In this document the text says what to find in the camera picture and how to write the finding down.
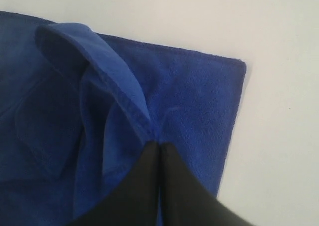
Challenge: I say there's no blue terry towel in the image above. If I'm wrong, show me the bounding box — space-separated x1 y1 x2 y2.
0 12 246 226

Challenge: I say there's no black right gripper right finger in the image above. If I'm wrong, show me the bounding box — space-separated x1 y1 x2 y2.
161 143 251 226

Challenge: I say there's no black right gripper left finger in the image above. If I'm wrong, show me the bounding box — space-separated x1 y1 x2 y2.
68 141 160 226

